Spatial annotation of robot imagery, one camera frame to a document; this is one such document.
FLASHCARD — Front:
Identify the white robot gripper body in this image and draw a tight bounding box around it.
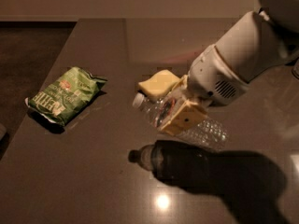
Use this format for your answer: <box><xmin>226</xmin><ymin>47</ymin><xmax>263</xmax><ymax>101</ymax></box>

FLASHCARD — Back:
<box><xmin>187</xmin><ymin>45</ymin><xmax>249</xmax><ymax>105</ymax></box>

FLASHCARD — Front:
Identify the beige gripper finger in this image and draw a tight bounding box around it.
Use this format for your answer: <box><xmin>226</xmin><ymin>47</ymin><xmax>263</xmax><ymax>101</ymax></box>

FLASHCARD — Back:
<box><xmin>158</xmin><ymin>99</ymin><xmax>207</xmax><ymax>135</ymax></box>
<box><xmin>172</xmin><ymin>75</ymin><xmax>188</xmax><ymax>91</ymax></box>

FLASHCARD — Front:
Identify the clear plastic water bottle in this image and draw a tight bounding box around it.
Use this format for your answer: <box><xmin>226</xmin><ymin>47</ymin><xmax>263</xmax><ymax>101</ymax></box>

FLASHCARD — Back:
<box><xmin>133</xmin><ymin>92</ymin><xmax>228</xmax><ymax>152</ymax></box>

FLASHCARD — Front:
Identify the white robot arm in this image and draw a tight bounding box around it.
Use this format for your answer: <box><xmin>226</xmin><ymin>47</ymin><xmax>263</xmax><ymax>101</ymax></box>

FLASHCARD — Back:
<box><xmin>155</xmin><ymin>0</ymin><xmax>299</xmax><ymax>135</ymax></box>

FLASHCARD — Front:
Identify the yellow sponge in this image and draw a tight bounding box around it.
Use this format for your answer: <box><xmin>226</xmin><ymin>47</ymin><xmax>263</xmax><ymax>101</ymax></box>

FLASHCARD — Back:
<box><xmin>138</xmin><ymin>70</ymin><xmax>179</xmax><ymax>101</ymax></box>

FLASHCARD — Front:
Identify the green chip bag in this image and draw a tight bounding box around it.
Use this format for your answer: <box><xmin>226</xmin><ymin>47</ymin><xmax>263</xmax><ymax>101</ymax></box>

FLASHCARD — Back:
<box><xmin>25</xmin><ymin>67</ymin><xmax>107</xmax><ymax>127</ymax></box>

